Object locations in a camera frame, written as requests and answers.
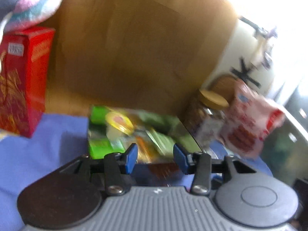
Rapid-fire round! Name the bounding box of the yellow jelly cup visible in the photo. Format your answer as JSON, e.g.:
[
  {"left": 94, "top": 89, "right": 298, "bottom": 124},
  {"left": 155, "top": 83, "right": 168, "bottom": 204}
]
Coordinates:
[{"left": 105, "top": 111, "right": 134, "bottom": 135}]

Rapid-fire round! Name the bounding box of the green wafer packet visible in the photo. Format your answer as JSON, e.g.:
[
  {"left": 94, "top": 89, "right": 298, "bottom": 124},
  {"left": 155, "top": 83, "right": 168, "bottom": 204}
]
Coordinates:
[{"left": 88, "top": 105, "right": 125, "bottom": 160}]

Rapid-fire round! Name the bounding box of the black tin box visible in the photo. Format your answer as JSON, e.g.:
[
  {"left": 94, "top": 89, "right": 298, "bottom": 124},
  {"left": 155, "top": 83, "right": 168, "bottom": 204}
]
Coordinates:
[{"left": 87, "top": 104, "right": 204, "bottom": 187}]

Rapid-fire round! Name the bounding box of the peanut jar with gold lid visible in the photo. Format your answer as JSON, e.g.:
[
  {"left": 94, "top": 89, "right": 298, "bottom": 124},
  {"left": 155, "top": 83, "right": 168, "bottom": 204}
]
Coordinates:
[{"left": 183, "top": 90, "right": 229, "bottom": 149}]

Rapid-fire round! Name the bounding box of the pink twisted snack bag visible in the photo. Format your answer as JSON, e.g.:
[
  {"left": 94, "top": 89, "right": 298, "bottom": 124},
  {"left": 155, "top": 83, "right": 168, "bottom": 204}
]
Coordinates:
[{"left": 220, "top": 80, "right": 285, "bottom": 159}]

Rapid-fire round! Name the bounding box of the round wooden board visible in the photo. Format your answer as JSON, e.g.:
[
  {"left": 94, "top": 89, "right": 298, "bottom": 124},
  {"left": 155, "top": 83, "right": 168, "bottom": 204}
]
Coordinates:
[{"left": 208, "top": 74, "right": 237, "bottom": 104}]

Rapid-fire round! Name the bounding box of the blue printed tablecloth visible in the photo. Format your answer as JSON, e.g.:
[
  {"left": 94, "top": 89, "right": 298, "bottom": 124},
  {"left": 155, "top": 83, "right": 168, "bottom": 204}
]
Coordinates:
[{"left": 0, "top": 113, "right": 274, "bottom": 231}]

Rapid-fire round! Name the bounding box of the wood panel backdrop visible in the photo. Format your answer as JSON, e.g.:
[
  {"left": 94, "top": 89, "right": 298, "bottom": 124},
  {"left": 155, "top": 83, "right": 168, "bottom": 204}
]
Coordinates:
[{"left": 45, "top": 0, "right": 237, "bottom": 116}]

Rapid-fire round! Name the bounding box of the red gift box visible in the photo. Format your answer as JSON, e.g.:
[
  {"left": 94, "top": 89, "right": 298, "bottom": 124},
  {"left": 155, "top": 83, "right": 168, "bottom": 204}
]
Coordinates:
[{"left": 1, "top": 27, "right": 55, "bottom": 138}]

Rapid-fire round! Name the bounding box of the pink blue plush toy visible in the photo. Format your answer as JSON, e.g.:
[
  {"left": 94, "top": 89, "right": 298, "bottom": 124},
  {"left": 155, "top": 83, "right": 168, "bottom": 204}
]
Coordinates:
[{"left": 1, "top": 0, "right": 63, "bottom": 33}]

